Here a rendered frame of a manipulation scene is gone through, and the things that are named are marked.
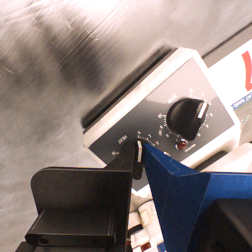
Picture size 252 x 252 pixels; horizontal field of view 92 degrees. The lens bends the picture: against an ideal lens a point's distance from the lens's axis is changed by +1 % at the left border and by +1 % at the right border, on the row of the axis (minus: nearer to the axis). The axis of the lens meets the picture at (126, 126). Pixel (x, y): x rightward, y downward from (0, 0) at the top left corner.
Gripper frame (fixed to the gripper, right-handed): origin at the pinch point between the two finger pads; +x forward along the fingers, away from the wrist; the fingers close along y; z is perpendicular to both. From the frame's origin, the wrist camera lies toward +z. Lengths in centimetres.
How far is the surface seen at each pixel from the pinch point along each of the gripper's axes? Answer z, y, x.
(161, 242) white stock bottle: -38.7, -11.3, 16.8
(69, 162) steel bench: -5.0, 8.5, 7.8
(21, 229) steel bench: -22.8, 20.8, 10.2
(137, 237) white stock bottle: -48, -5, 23
